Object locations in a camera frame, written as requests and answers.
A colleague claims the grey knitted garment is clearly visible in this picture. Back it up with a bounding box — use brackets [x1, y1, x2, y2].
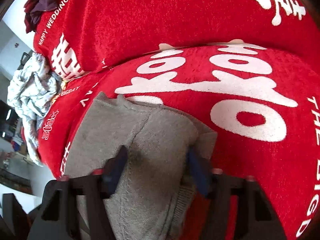
[65, 93, 217, 239]

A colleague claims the purple maroon clothes pile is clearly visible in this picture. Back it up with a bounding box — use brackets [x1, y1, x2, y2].
[24, 0, 57, 34]

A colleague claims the pale crumpled cloth pile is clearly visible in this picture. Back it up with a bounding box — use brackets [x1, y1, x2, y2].
[7, 53, 62, 166]

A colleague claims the red back cushion cover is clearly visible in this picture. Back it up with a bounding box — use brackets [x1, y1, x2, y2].
[34, 0, 319, 78]

